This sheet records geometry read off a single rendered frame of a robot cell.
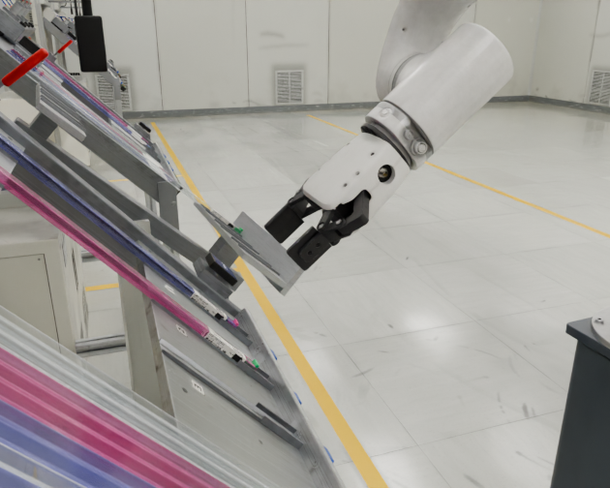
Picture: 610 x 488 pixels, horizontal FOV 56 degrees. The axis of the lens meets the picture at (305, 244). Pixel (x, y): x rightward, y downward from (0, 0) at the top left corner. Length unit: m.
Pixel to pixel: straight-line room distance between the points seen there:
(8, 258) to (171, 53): 6.75
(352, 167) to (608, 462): 0.63
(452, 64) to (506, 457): 1.35
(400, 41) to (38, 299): 1.25
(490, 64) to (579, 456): 0.66
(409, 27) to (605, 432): 0.66
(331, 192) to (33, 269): 1.17
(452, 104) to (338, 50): 8.20
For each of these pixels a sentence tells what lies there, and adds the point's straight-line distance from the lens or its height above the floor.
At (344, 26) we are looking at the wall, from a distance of 8.86.
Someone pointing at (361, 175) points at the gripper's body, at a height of 0.99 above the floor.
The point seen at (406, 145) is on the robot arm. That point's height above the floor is 1.01.
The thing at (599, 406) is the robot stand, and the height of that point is 0.60.
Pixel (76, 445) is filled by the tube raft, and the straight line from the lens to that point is 0.32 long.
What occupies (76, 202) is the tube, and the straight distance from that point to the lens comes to 0.72.
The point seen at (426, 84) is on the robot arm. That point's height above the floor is 1.08.
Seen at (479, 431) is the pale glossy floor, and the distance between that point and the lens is 1.90.
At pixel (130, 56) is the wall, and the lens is 8.21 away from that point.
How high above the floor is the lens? 1.13
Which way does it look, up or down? 20 degrees down
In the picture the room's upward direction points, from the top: straight up
